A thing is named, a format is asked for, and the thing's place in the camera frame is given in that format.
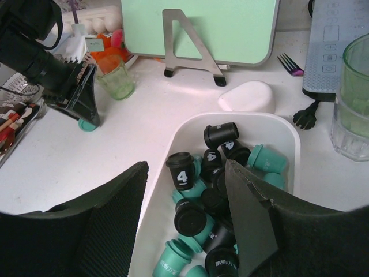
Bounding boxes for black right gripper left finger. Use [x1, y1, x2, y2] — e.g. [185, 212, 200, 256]
[1, 162, 149, 276]

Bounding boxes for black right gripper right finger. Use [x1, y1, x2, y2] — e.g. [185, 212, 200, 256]
[225, 160, 368, 276]

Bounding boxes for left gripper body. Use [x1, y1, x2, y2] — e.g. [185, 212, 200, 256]
[1, 1, 101, 127]

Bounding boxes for black coffee capsule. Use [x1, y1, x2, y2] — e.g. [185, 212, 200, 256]
[174, 198, 207, 237]
[203, 221, 236, 253]
[211, 167, 227, 197]
[201, 188, 228, 215]
[200, 149, 223, 182]
[203, 122, 239, 149]
[165, 152, 195, 191]
[205, 246, 239, 277]
[221, 140, 251, 166]

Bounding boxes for teal coffee capsule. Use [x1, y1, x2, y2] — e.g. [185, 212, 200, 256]
[152, 239, 193, 276]
[263, 173, 285, 190]
[193, 214, 215, 246]
[185, 265, 209, 277]
[78, 119, 97, 132]
[247, 144, 288, 174]
[171, 178, 207, 204]
[193, 154, 203, 179]

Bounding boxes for white storage basket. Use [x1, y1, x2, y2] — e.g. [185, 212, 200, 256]
[129, 111, 300, 276]

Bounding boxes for egg carton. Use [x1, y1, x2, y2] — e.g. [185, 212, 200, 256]
[62, 5, 123, 35]

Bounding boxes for orange tangerine right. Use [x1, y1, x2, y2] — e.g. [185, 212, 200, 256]
[91, 47, 126, 74]

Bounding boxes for striped red placemat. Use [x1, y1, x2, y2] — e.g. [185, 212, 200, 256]
[1, 100, 47, 167]

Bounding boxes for small green glass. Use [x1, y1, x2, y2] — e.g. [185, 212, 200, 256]
[96, 55, 135, 100]

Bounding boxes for black power plug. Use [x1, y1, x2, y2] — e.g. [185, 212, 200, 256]
[292, 100, 320, 130]

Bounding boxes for clear faceted glass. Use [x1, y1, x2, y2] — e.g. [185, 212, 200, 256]
[330, 95, 368, 162]

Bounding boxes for white plastic scoop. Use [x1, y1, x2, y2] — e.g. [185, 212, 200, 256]
[217, 80, 276, 114]

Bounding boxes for dark iridescent fork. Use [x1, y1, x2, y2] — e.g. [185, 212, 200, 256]
[277, 53, 304, 77]

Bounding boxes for green plastic tumbler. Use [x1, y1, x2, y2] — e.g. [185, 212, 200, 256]
[337, 35, 368, 137]

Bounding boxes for green cutting board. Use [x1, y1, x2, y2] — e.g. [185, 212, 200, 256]
[121, 0, 280, 66]

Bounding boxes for grey blue board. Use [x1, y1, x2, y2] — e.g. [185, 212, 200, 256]
[302, 0, 368, 102]

